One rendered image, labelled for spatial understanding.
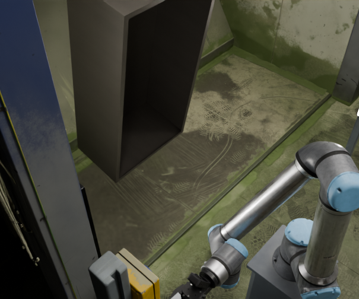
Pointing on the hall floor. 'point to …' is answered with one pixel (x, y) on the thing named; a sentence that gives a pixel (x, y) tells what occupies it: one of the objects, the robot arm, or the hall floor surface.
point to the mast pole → (355, 134)
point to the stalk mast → (110, 277)
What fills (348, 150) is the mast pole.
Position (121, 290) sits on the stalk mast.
